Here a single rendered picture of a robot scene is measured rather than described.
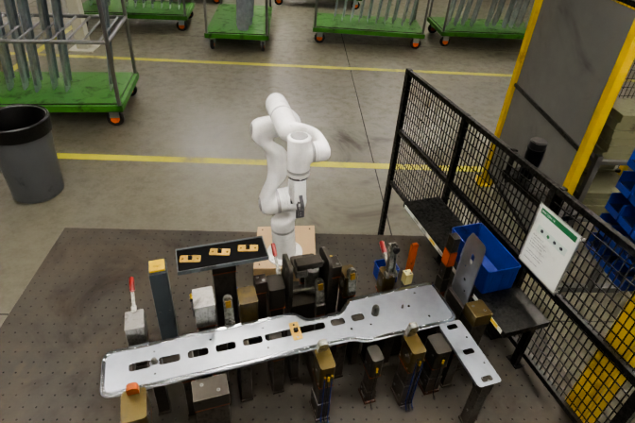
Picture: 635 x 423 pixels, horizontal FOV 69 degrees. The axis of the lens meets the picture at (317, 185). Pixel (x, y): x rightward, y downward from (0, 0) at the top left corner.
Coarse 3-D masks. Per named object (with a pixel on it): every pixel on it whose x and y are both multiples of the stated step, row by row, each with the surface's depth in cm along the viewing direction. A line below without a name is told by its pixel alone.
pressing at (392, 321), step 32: (416, 288) 205; (256, 320) 185; (288, 320) 187; (320, 320) 188; (384, 320) 190; (416, 320) 190; (448, 320) 192; (128, 352) 171; (160, 352) 171; (224, 352) 173; (256, 352) 174; (288, 352) 175; (160, 384) 161
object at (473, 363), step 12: (444, 324) 190; (456, 324) 190; (444, 336) 186; (456, 336) 185; (468, 336) 185; (456, 348) 180; (468, 360) 176; (480, 360) 177; (468, 372) 173; (480, 372) 172; (492, 372) 172; (480, 384) 168
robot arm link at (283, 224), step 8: (280, 192) 222; (280, 200) 220; (288, 200) 221; (288, 208) 222; (296, 208) 224; (280, 216) 231; (288, 216) 229; (272, 224) 231; (280, 224) 229; (288, 224) 228; (280, 232) 231; (288, 232) 232
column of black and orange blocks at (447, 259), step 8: (448, 240) 208; (456, 240) 204; (448, 248) 209; (456, 248) 207; (448, 256) 210; (440, 264) 217; (448, 264) 212; (440, 272) 218; (448, 272) 215; (440, 280) 219; (448, 280) 219; (440, 288) 220
